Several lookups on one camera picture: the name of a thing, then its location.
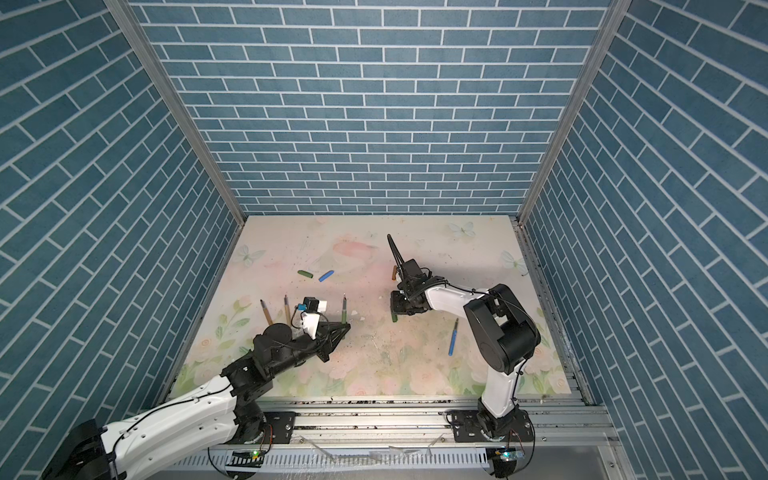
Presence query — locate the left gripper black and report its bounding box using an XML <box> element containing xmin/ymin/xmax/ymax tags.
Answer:
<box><xmin>268</xmin><ymin>322</ymin><xmax>352</xmax><ymax>380</ymax></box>

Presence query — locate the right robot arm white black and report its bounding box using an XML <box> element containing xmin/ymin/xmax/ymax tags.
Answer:
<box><xmin>390</xmin><ymin>255</ymin><xmax>541</xmax><ymax>441</ymax></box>

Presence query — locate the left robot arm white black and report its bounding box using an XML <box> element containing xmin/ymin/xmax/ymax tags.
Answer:
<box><xmin>41</xmin><ymin>321</ymin><xmax>351</xmax><ymax>479</ymax></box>

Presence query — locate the brown pen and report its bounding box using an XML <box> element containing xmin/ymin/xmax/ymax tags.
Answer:
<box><xmin>283</xmin><ymin>295</ymin><xmax>293</xmax><ymax>326</ymax></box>
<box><xmin>259</xmin><ymin>299</ymin><xmax>274</xmax><ymax>326</ymax></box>

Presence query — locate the blue pen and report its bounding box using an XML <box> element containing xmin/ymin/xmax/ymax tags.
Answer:
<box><xmin>448</xmin><ymin>318</ymin><xmax>459</xmax><ymax>357</ymax></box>

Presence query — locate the brown pen left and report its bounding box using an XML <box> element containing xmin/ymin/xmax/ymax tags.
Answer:
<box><xmin>259</xmin><ymin>299</ymin><xmax>274</xmax><ymax>326</ymax></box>

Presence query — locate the blue pen cap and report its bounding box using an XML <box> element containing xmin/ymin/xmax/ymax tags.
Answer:
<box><xmin>318</xmin><ymin>270</ymin><xmax>335</xmax><ymax>282</ymax></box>

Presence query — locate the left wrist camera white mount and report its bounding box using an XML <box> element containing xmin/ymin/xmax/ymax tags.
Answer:
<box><xmin>294</xmin><ymin>297</ymin><xmax>327</xmax><ymax>340</ymax></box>

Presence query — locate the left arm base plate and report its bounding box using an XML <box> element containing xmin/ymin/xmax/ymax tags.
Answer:
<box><xmin>208</xmin><ymin>410</ymin><xmax>297</xmax><ymax>446</ymax></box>

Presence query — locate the aluminium mounting rail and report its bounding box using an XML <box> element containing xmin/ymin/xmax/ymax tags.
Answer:
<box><xmin>259</xmin><ymin>398</ymin><xmax>619</xmax><ymax>449</ymax></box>

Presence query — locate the white perforated cable tray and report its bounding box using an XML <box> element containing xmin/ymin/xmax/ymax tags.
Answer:
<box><xmin>166</xmin><ymin>447</ymin><xmax>490</xmax><ymax>474</ymax></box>

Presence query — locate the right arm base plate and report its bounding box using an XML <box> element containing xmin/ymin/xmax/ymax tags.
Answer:
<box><xmin>445</xmin><ymin>406</ymin><xmax>535</xmax><ymax>443</ymax></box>

